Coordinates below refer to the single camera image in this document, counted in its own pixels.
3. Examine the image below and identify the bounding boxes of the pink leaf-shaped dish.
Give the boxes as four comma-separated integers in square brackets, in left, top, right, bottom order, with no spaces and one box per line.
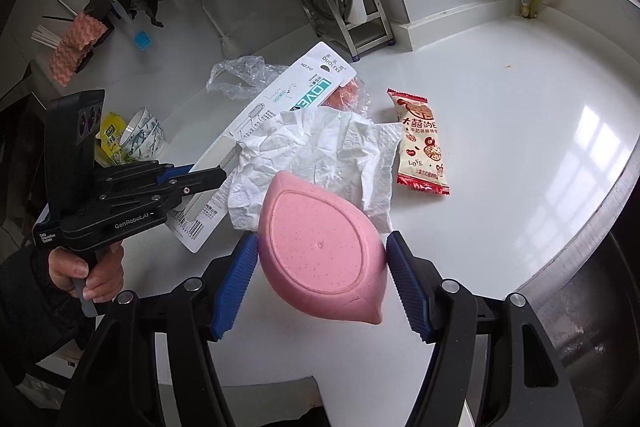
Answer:
[257,170,389,325]

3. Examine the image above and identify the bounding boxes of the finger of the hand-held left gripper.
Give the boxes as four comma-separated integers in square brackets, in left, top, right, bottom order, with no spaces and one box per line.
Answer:
[92,161,198,188]
[97,168,232,212]

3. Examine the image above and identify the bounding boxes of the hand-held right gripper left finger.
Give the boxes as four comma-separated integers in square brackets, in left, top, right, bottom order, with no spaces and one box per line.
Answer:
[59,234,261,427]

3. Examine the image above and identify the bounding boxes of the metal lid rack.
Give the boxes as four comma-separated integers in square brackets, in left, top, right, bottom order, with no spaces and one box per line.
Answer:
[290,0,393,60]

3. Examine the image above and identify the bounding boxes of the blue patterned white bowl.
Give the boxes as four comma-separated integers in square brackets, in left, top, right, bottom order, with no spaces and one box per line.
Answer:
[125,119,166,162]
[120,107,161,148]

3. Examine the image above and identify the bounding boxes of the white chopsticks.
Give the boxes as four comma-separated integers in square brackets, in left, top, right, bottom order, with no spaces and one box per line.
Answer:
[31,24,66,52]

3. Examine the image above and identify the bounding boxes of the person's left hand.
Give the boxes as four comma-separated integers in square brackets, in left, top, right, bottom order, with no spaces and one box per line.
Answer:
[47,243,126,305]

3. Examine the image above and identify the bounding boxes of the white toothbrush package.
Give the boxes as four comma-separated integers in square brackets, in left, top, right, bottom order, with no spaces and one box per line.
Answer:
[167,41,358,253]

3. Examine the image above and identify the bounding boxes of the black kitchen sink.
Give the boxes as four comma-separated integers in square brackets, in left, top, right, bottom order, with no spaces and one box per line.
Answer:
[517,157,640,427]

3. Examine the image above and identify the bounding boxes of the clear plastic bag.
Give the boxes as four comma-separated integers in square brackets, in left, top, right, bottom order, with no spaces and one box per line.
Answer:
[206,56,291,102]

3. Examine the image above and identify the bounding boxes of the red and white snack wrapper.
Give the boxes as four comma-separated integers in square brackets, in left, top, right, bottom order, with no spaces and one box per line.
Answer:
[386,88,451,196]

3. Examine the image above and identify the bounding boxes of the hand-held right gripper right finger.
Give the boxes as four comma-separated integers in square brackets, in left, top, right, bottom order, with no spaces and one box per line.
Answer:
[386,231,586,427]

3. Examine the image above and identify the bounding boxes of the orange plastic wrapper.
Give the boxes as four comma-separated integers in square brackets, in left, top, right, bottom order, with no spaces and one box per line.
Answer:
[327,76,373,118]

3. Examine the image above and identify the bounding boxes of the yellow refill pouch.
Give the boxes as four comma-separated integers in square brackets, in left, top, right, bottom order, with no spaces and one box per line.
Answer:
[97,112,126,165]

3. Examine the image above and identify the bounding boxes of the pink sponge cloth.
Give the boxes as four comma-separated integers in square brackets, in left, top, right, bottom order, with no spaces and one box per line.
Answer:
[49,13,108,88]

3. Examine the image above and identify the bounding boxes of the white bag with pink item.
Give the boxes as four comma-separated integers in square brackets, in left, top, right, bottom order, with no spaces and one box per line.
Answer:
[227,107,405,235]

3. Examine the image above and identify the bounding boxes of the blue silicone brush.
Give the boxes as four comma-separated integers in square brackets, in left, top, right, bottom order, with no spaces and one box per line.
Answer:
[112,0,153,52]

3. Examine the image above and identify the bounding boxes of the person's left forearm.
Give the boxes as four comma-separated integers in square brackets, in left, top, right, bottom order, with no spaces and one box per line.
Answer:
[0,247,98,388]

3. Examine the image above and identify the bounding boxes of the white dish brush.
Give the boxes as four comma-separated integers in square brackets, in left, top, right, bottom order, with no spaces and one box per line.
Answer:
[200,0,236,58]

